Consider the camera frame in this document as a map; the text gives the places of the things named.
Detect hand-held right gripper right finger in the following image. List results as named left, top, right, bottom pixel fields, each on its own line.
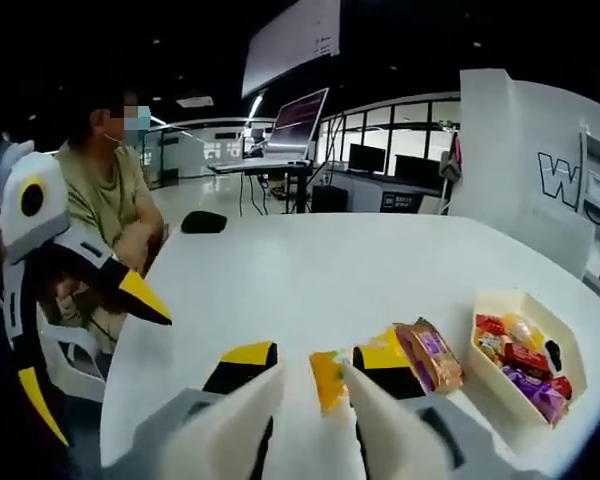
left=351, top=342, right=481, bottom=480

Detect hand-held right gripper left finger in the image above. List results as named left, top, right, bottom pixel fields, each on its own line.
left=129, top=340, right=281, bottom=480

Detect white food tongs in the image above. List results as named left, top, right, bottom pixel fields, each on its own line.
left=162, top=360, right=456, bottom=480

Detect brown purple food packet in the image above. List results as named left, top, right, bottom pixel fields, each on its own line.
left=502, top=364, right=569, bottom=422
left=394, top=319, right=465, bottom=394

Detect small brown food packet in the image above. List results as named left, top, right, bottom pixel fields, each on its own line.
left=477, top=333, right=507, bottom=359

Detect small red food packet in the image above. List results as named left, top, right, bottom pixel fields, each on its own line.
left=476, top=313, right=504, bottom=334

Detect cream plastic container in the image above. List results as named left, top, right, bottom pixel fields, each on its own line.
left=472, top=287, right=589, bottom=426

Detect small yellow white food packet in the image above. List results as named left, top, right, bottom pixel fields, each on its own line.
left=502, top=312, right=544, bottom=346

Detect black food candy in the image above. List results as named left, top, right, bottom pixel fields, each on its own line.
left=543, top=339, right=564, bottom=369

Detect black pouch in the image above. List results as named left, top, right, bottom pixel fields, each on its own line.
left=180, top=210, right=229, bottom=235

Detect white counter with black panel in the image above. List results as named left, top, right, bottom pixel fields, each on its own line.
left=324, top=169, right=452, bottom=216

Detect black computer tower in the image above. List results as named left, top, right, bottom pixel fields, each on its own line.
left=311, top=184, right=350, bottom=214

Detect ceiling air vent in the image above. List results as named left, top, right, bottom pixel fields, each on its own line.
left=175, top=94, right=215, bottom=109

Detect standing desk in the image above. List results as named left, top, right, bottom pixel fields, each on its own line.
left=207, top=157, right=315, bottom=217

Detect black desk monitor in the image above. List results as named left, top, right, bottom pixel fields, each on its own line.
left=394, top=153, right=442, bottom=192
left=348, top=143, right=387, bottom=175

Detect hanging red grey jacket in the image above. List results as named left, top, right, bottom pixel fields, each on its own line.
left=438, top=133, right=465, bottom=185

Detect large tilted monitor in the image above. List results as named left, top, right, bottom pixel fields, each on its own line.
left=267, top=87, right=330, bottom=156

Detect hanging projection screen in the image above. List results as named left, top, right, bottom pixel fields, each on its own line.
left=240, top=0, right=342, bottom=100

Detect metal shelf rack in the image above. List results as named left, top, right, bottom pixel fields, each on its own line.
left=577, top=124, right=600, bottom=236

